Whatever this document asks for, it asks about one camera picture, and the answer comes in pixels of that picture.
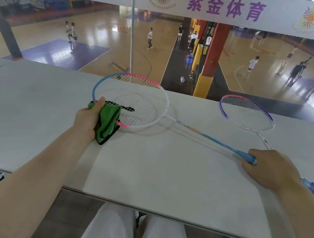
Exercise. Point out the person's left hand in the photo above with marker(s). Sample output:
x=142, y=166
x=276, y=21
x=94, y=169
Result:
x=87, y=120

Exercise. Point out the yellow padded post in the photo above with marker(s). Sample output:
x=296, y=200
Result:
x=197, y=58

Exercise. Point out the green black cleaning cloth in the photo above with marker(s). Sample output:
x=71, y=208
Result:
x=108, y=121

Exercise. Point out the purple pink badminton racket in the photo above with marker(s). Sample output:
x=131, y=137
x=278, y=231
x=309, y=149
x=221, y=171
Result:
x=245, y=113

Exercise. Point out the group of distant people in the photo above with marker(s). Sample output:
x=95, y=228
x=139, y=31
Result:
x=253, y=64

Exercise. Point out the red pillar with yellow base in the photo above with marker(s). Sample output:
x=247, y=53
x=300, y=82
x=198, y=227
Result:
x=215, y=52

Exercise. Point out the person's right hand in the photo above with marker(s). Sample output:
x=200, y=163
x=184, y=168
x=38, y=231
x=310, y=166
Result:
x=275, y=171

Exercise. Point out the person's left forearm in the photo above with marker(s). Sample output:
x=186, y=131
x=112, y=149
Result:
x=21, y=184

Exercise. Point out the metal window mullion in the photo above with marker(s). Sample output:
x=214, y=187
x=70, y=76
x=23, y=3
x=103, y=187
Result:
x=131, y=34

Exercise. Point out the blue bin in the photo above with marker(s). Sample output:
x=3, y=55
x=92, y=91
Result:
x=190, y=59

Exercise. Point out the small white bag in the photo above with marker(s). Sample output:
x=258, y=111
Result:
x=182, y=79

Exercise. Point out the dark hoop post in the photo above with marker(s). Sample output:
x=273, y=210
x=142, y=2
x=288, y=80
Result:
x=8, y=36

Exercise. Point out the person's white trousers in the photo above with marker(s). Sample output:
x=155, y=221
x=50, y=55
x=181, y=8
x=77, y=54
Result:
x=106, y=232

